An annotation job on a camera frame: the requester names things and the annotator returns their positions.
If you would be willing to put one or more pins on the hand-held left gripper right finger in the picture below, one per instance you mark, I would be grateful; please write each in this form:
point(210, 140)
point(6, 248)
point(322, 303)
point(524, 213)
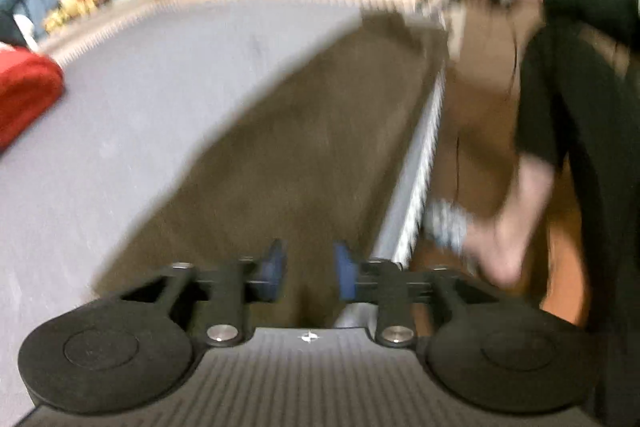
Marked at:
point(345, 269)

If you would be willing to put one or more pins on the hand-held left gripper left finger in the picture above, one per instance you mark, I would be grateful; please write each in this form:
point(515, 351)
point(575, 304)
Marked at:
point(272, 269)

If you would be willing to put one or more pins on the person's right forearm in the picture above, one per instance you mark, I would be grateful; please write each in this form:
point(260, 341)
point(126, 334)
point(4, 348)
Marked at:
point(590, 7)

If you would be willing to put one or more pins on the striped slipper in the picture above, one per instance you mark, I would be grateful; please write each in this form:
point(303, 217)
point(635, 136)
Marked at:
point(447, 227)

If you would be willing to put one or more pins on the brown wooden cabinet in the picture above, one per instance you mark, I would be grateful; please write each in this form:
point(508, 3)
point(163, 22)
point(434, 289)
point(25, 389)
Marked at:
point(487, 107)

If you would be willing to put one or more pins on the person's leg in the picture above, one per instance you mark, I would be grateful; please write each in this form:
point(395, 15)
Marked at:
point(520, 217)

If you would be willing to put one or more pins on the grey quilted mattress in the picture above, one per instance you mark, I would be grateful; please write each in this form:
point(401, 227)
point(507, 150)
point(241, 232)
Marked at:
point(125, 107)

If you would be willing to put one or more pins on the red folded duvet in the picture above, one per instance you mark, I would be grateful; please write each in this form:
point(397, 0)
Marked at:
point(25, 97)

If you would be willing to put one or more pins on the white plush toy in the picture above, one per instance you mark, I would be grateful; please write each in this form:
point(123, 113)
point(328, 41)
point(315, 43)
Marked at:
point(26, 32)

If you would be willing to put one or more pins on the teal shark plush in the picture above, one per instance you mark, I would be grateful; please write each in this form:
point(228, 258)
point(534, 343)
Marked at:
point(10, 29)

